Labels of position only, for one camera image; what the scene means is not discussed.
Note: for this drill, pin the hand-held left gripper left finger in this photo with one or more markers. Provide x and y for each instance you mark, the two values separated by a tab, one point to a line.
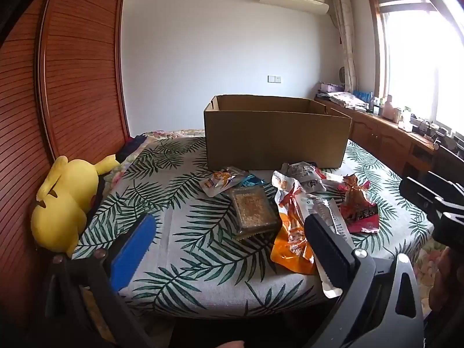
132	252

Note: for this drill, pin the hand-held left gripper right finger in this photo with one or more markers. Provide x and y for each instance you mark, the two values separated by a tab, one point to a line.
328	252

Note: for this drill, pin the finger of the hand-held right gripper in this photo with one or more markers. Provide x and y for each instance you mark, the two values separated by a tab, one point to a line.
417	190
447	186

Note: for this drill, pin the long white snack packet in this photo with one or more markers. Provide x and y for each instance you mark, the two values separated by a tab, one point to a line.
331	214

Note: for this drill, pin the red snack packet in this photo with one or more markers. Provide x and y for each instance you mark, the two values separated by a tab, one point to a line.
359	206

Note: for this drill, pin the small white snack packet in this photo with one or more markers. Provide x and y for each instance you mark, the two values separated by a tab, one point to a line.
332	180

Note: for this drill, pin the white orange snack packet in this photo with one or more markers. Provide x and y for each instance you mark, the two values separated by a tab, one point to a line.
286	192

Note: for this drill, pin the clear grey snack packet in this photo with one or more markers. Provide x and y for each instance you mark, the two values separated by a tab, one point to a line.
306	176

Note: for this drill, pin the clear plastic snack box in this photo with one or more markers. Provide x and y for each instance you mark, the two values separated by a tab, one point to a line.
253	210

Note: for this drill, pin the blue snack packet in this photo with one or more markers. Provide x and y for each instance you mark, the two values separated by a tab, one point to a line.
254	181

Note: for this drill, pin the silver orange snack pouch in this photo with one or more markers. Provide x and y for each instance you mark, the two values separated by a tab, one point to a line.
219	182

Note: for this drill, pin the brown cardboard box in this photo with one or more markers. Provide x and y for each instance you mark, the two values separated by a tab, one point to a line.
275	137

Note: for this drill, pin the person's right hand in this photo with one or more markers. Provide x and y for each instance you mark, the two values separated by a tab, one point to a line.
449	279

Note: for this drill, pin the person's left hand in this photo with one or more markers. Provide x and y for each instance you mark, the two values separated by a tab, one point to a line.
232	345

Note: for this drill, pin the black chair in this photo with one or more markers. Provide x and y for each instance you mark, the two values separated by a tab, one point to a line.
449	159

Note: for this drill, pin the wooden side cabinet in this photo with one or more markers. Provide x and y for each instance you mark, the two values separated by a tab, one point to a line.
380	134

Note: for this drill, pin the leaf print blanket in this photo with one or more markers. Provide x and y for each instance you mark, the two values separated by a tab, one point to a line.
203	246

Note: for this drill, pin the white bottle green cap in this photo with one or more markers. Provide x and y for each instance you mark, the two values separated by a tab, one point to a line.
405	119

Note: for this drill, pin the pink bottle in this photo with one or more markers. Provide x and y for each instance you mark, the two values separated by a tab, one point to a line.
390	110

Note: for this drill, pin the yellow plush toy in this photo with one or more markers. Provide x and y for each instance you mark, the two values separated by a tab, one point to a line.
61	203

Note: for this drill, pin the blue packets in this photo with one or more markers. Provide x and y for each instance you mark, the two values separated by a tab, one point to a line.
363	97

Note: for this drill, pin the stack of folded cloths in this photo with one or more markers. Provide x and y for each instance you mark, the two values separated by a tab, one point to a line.
344	99

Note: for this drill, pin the floral quilt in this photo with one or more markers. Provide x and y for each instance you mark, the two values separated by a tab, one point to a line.
163	134

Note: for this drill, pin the wooden framed window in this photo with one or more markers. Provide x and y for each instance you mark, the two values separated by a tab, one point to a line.
420	65

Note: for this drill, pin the purple box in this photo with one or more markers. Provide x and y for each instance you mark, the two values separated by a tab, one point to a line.
330	87

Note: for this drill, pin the round hand fan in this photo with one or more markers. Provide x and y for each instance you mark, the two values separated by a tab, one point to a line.
342	73

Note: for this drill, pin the patterned curtain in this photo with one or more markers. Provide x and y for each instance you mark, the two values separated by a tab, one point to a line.
344	43

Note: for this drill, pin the wooden louvered wardrobe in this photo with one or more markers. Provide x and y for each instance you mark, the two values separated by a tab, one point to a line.
72	61

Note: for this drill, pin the white wall switch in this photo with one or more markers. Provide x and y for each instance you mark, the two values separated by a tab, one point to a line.
274	79

